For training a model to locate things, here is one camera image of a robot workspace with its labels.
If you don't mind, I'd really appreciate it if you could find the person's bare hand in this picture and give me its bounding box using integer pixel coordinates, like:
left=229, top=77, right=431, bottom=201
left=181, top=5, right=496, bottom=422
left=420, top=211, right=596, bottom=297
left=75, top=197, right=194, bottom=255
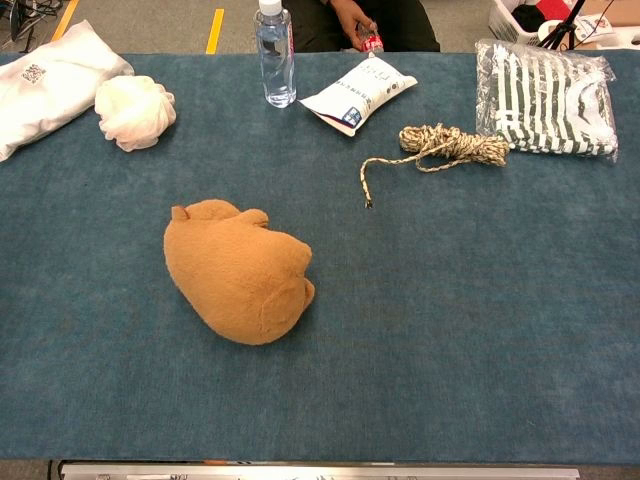
left=330, top=0, right=380, bottom=52

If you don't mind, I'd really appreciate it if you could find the brown plush toy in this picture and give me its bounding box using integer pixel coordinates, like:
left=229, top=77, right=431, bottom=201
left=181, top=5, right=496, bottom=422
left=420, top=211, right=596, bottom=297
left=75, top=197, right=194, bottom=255
left=163, top=199, right=317, bottom=347

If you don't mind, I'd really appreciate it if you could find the small red-label bottle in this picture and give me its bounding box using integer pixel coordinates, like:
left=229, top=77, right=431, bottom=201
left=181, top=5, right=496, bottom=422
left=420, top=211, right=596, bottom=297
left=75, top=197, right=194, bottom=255
left=355, top=22, right=385, bottom=54

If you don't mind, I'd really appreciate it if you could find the seated person in black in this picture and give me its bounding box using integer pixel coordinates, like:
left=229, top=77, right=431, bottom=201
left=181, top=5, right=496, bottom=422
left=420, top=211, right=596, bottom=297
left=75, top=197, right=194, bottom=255
left=281, top=0, right=442, bottom=54

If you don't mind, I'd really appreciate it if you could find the white printed pouch packet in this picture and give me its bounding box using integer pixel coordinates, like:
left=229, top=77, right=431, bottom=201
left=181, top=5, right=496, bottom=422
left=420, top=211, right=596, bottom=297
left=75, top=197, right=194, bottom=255
left=298, top=51, right=419, bottom=138

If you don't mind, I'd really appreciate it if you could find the clear plastic water bottle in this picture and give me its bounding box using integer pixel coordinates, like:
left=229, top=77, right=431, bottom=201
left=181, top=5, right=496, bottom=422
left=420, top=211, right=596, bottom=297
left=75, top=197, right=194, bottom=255
left=253, top=0, right=298, bottom=109

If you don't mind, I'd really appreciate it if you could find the white laundry basket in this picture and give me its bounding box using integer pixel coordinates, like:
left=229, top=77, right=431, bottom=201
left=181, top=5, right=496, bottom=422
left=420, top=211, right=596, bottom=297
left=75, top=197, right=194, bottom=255
left=487, top=0, right=576, bottom=47

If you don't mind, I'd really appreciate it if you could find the bagged green striped shirt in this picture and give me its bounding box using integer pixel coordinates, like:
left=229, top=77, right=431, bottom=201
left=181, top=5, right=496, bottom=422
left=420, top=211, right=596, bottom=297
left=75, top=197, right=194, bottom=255
left=474, top=38, right=620, bottom=163

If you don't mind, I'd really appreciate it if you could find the black tripod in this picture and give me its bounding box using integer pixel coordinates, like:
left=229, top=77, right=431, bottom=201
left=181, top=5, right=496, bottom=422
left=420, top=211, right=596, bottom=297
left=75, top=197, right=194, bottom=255
left=538, top=0, right=589, bottom=51

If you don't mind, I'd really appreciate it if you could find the white mesh bath pouf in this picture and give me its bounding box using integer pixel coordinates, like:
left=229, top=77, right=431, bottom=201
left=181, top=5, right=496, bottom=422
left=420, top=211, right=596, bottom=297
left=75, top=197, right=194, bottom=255
left=94, top=75, right=178, bottom=153

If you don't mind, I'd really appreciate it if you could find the blue table cloth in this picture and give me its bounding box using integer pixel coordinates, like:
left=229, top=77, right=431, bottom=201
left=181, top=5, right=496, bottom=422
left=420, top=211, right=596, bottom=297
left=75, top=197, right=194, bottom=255
left=0, top=48, right=640, bottom=464

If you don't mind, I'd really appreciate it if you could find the white bagged cloth with QR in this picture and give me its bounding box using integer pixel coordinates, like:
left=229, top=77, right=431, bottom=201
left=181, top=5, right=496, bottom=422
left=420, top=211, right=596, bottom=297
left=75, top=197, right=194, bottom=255
left=0, top=19, right=135, bottom=163

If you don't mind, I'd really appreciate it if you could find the beige braided rope bundle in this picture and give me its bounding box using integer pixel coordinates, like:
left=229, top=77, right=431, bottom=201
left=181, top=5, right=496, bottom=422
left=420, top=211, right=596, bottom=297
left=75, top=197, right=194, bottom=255
left=358, top=123, right=511, bottom=210

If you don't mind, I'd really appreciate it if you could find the silver metal table rail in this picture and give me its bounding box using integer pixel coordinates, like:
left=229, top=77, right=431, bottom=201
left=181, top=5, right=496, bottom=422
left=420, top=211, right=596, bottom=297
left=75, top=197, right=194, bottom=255
left=57, top=460, right=582, bottom=480

